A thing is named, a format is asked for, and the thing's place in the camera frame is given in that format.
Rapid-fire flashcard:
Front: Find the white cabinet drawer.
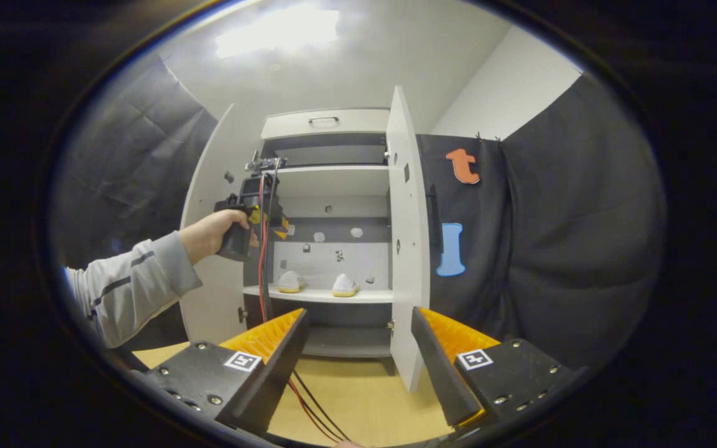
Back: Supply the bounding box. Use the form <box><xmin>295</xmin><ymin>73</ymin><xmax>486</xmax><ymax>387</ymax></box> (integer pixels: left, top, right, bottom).
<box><xmin>261</xmin><ymin>108</ymin><xmax>390</xmax><ymax>141</ymax></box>

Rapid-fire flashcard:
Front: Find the white cabinet door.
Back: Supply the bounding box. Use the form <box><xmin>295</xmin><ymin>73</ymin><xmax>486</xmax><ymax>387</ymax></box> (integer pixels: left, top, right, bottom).
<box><xmin>179</xmin><ymin>103</ymin><xmax>266</xmax><ymax>346</ymax></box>
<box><xmin>385</xmin><ymin>86</ymin><xmax>431</xmax><ymax>393</ymax></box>

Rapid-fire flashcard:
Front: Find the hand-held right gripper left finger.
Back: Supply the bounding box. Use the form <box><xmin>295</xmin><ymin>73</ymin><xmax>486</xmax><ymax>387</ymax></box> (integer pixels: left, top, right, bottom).
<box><xmin>129</xmin><ymin>307</ymin><xmax>311</xmax><ymax>436</ymax></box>

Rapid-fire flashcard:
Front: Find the ceiling light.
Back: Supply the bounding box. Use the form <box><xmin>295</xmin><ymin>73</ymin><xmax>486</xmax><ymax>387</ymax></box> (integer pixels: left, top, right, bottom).
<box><xmin>215</xmin><ymin>7</ymin><xmax>340</xmax><ymax>60</ymax></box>

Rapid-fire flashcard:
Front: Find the red cable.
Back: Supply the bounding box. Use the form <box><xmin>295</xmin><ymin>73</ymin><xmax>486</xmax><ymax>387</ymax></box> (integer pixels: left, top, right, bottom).
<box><xmin>258</xmin><ymin>174</ymin><xmax>342</xmax><ymax>444</ymax></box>

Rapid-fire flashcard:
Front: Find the white grey shoe cabinet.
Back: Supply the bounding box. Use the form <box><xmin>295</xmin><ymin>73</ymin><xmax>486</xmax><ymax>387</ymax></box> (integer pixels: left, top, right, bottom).
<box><xmin>243</xmin><ymin>108</ymin><xmax>396</xmax><ymax>374</ymax></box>

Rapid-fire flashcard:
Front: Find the black backdrop cloth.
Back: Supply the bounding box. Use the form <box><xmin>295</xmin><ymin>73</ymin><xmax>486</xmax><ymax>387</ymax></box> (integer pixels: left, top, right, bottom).
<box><xmin>418</xmin><ymin>72</ymin><xmax>667</xmax><ymax>369</ymax></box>
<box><xmin>54</xmin><ymin>56</ymin><xmax>219</xmax><ymax>352</ymax></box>

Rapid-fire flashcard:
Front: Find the white canvas shoe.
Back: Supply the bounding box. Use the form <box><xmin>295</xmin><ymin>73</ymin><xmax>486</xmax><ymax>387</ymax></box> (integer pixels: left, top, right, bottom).
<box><xmin>276</xmin><ymin>271</ymin><xmax>306</xmax><ymax>294</ymax></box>
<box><xmin>332</xmin><ymin>274</ymin><xmax>360</xmax><ymax>298</ymax></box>

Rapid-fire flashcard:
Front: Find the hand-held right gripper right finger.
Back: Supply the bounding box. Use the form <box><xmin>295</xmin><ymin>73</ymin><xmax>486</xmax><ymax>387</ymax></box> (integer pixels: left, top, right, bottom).
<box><xmin>410</xmin><ymin>306</ymin><xmax>583</xmax><ymax>429</ymax></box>

